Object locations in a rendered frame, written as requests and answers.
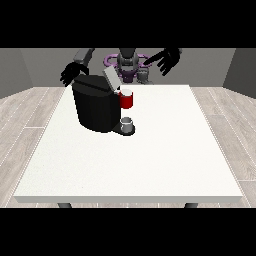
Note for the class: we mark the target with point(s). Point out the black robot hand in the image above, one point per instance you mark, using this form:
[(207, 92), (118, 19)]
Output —
[(170, 59), (75, 70)]

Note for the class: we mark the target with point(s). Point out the black coffee machine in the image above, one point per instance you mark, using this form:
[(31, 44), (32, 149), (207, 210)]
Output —
[(93, 103)]

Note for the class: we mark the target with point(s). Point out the pale grey machine lid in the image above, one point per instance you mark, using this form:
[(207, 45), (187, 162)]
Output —
[(111, 77)]

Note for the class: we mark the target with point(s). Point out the dark table leg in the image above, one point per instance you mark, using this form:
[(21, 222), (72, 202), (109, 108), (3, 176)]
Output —
[(191, 205), (64, 205)]

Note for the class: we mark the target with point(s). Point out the small grey coffee pod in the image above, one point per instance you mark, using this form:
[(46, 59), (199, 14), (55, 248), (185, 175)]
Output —
[(142, 76)]

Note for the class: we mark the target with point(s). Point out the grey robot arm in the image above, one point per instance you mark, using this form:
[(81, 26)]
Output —
[(83, 55)]

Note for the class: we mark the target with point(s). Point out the grey robot trunk purple rings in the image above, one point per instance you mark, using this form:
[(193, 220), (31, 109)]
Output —
[(126, 61)]

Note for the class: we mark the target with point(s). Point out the red pod holder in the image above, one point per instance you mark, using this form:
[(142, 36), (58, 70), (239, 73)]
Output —
[(126, 101)]

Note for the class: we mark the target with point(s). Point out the small grey cup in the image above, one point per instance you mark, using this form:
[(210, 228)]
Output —
[(126, 125)]

